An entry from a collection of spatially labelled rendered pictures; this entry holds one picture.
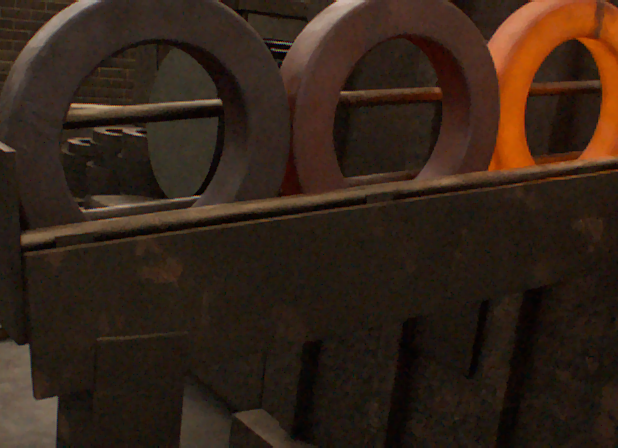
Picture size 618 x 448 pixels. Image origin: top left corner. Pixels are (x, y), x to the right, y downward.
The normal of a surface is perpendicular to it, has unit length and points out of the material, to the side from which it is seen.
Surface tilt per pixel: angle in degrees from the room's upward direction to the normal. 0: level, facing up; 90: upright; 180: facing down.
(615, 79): 120
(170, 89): 90
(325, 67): 90
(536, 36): 90
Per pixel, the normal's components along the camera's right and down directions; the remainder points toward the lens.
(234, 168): -0.77, -0.24
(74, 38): 0.55, 0.23
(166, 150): -0.83, 0.01
